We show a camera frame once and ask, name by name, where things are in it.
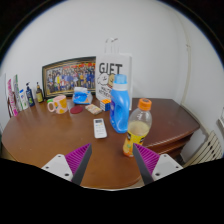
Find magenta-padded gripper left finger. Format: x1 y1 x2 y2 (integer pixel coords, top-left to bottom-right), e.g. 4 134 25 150
41 143 93 186

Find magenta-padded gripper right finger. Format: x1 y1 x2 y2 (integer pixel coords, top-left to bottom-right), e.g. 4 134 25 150
132 143 184 186

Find orange-capped clear drink bottle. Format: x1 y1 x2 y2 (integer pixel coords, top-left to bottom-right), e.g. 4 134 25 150
122 98 153 158

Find white radiator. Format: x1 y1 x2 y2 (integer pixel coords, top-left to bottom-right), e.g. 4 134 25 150
183 129 224 168

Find white remote control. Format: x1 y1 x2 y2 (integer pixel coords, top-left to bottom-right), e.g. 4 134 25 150
92 117 108 139

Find flat round red coaster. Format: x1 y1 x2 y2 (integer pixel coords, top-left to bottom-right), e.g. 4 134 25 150
69 105 85 115

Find pink patterned mug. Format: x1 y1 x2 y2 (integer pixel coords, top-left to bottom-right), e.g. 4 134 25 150
46 94 69 115

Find small floral patterned packet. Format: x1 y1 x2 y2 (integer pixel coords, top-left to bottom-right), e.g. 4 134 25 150
85 103 103 116

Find blue detergent bottle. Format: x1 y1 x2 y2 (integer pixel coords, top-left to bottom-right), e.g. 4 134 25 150
109 73 131 134

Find blue tissue pack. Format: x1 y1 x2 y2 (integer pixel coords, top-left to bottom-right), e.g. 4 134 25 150
72 86 94 106

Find colourful puzzle cube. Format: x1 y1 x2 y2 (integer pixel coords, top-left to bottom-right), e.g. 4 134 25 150
99 98 112 112

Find dark blue pump bottle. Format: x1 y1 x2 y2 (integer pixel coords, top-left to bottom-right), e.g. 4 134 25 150
25 81 36 108

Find white squeeze tube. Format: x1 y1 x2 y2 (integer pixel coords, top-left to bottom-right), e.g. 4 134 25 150
18 88 29 111

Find framed group picture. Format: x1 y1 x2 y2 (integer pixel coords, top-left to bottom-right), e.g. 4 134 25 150
41 55 98 99

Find green and white tube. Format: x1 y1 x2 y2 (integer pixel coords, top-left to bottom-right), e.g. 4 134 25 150
12 74 23 113

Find white printed gift bag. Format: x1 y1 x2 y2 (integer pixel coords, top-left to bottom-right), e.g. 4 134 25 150
95 37 134 110

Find white wall pipe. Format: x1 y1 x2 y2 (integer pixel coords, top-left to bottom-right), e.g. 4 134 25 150
180 9 193 108

